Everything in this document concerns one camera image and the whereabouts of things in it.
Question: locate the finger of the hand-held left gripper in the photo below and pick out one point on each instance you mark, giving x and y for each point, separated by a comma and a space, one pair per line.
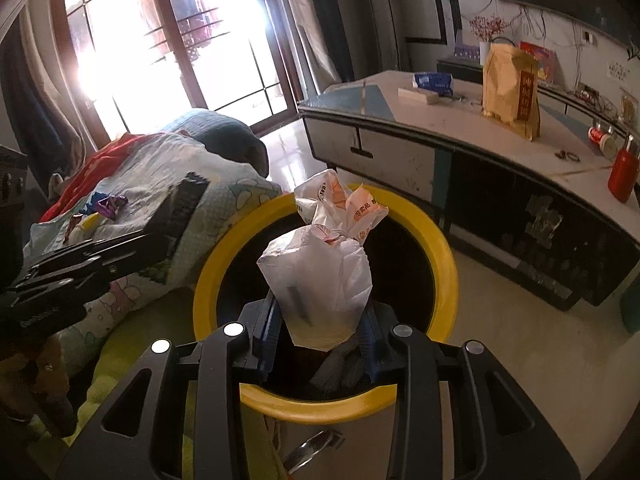
185, 205

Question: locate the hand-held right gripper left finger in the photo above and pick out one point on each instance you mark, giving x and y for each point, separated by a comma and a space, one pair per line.
265, 335

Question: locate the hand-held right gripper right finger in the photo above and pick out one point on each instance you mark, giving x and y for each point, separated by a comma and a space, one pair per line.
371, 345

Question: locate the white foam fruit net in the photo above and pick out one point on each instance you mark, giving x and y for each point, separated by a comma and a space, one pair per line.
335, 372

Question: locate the purple candy wrapper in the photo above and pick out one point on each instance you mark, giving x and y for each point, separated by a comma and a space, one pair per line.
111, 206

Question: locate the white plastic bag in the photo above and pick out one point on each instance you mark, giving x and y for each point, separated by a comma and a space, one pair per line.
320, 285

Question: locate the yellow and white packet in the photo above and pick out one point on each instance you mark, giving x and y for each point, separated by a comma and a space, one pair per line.
88, 221

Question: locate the yellow rimmed black trash bin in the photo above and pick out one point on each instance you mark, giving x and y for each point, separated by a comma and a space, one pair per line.
440, 270

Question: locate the light blue cartoon bedsheet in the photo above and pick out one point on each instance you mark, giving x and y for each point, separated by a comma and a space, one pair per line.
210, 220

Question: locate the blue quilted bedspread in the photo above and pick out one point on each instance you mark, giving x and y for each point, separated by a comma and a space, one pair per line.
225, 135

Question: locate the red printed blanket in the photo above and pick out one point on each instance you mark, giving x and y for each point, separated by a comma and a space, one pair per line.
100, 170

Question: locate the yellow green cloth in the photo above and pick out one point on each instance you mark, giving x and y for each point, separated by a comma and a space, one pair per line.
115, 360

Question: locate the shiny metal piece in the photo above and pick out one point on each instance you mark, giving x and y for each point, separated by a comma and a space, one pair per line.
312, 448

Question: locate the brown framed glass door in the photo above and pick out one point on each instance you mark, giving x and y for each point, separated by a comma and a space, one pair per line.
165, 60

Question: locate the beige curtain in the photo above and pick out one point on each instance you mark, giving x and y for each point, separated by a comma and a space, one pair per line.
305, 20
60, 75

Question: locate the dark blue curtain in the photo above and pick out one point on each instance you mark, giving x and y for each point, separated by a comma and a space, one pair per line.
25, 110
335, 15

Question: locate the hanging red clothes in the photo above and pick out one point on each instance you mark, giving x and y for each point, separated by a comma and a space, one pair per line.
185, 5

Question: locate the flat white box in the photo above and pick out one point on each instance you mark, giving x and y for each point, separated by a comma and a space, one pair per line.
417, 96

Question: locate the blue tissue packet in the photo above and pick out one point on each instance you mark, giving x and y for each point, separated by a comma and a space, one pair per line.
432, 82

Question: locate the yellow paper bag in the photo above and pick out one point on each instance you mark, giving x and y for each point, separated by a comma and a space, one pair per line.
510, 90

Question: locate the red bottle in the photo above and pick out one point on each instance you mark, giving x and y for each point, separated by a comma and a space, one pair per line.
624, 175

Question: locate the purple box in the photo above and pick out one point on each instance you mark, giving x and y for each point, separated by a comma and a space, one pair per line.
467, 51

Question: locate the red lidded jar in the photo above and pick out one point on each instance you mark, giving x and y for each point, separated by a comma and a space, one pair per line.
604, 141

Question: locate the white vase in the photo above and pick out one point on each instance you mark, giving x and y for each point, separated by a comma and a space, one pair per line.
485, 54

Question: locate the television cabinet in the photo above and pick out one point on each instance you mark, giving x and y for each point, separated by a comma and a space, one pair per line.
565, 97

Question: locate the red gift box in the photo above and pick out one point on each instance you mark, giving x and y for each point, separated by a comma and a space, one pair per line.
542, 60

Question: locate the red dried flowers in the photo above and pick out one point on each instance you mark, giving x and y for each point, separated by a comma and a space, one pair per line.
490, 27

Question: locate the wall socket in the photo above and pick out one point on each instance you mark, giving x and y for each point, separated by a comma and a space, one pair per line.
590, 36

